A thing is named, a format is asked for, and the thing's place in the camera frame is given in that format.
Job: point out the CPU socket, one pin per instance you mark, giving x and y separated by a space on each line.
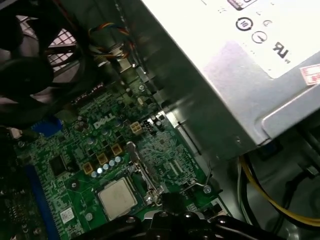
136 178

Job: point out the black case fan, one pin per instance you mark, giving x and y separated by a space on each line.
25 75

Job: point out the blue expansion slot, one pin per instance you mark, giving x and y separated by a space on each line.
40 195

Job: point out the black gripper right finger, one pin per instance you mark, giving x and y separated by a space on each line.
187 225

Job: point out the black PC case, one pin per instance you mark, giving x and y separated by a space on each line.
275 190

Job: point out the grey power supply unit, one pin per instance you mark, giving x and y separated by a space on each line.
225 75

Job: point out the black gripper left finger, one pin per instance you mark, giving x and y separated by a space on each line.
160 225

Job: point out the blue board connector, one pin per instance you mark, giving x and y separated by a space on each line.
46 127

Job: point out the CPU with silver top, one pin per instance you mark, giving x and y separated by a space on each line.
117 198

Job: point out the green motherboard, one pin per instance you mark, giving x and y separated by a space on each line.
162 150

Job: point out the metal socket cover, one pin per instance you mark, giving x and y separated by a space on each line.
133 152

